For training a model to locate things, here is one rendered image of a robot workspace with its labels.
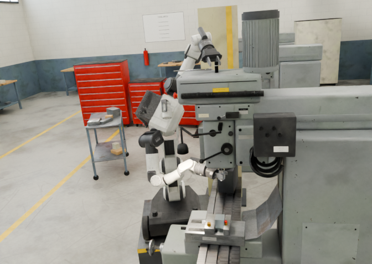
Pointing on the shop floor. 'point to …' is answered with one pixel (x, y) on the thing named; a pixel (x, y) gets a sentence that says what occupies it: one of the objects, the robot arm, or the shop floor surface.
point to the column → (327, 198)
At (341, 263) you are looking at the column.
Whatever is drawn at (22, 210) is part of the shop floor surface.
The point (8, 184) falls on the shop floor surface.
